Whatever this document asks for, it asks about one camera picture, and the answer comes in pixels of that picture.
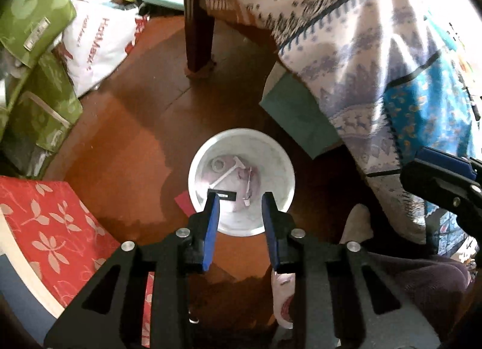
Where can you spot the blue patterned bedsheet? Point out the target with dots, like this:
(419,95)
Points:
(357,51)

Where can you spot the dark wooden bed leg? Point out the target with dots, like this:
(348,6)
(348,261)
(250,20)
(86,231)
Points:
(197,33)

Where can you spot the black strip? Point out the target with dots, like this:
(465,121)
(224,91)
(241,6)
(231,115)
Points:
(226,196)

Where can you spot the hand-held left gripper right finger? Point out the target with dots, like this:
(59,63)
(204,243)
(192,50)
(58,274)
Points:
(269,232)

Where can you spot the green paper envelope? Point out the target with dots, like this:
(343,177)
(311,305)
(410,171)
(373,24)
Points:
(297,112)

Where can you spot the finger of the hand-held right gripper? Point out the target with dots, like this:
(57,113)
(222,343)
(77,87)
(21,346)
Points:
(433,183)
(444,158)

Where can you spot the green leaf-print box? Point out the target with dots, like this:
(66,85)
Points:
(41,115)
(34,6)

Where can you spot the grey tape roll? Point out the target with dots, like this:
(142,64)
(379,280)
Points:
(214,165)

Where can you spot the person's purple trousers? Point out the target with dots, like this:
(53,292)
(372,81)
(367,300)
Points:
(414,285)

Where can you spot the white shopping bag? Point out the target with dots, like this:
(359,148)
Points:
(101,48)

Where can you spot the white plastic bin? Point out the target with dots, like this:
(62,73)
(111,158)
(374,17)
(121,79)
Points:
(271,157)

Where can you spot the red floral cushion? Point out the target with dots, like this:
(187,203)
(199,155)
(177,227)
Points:
(49,221)

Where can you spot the white plastic stick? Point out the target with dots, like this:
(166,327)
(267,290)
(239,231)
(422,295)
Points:
(226,175)

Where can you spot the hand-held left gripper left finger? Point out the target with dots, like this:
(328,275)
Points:
(211,232)

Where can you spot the person's white sock foot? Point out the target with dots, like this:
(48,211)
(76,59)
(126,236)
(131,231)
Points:
(356,223)

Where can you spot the red paper scrap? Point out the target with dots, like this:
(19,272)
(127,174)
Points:
(182,202)

